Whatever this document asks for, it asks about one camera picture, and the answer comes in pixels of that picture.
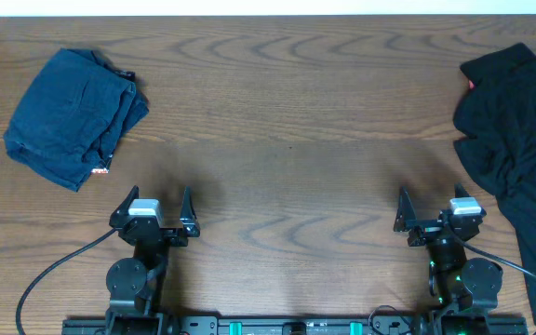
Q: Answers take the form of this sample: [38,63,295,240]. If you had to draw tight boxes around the folded navy blue garment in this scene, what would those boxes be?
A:
[3,48,149,192]

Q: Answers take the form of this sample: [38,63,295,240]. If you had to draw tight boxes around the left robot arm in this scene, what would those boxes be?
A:
[104,186,201,335]

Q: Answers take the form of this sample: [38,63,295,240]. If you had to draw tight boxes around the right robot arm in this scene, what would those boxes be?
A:
[393,184,503,334]

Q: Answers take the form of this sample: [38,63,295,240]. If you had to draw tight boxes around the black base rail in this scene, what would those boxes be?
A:
[61,315,529,335]

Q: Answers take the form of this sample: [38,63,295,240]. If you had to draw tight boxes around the black garment pile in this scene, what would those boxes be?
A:
[453,43,536,325]

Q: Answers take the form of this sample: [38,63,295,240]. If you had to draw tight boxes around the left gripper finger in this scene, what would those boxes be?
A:
[109,185,139,228]
[180,186,200,237]

